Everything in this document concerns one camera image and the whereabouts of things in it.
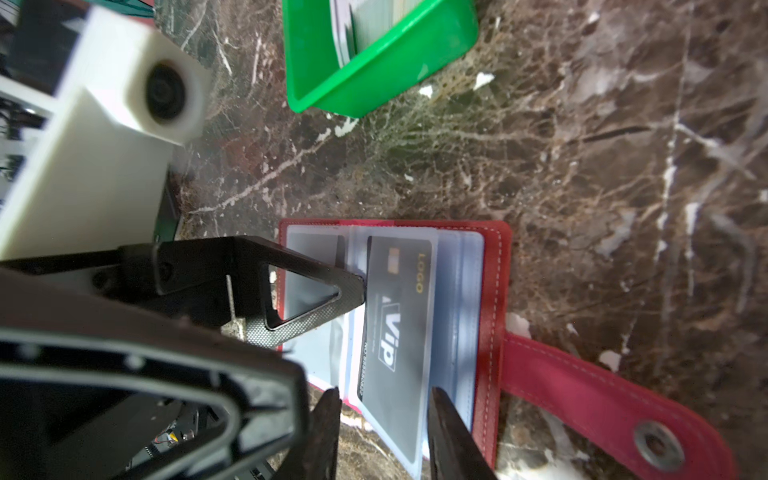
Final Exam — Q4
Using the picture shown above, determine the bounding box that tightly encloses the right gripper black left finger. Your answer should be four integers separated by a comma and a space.
273, 387, 342, 480

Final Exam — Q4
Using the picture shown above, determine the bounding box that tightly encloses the green plastic tray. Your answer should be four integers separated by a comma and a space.
282, 1, 479, 118

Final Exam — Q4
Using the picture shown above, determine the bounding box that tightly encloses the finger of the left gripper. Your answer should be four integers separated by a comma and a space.
1, 270, 309, 479
1, 236, 365, 348

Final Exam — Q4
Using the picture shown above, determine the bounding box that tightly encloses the stack of credit cards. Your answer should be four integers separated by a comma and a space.
329, 0, 421, 68

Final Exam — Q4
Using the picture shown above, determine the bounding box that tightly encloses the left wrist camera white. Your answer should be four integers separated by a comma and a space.
1, 6, 211, 260

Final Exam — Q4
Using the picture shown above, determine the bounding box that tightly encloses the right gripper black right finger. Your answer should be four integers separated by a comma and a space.
427, 387, 497, 480

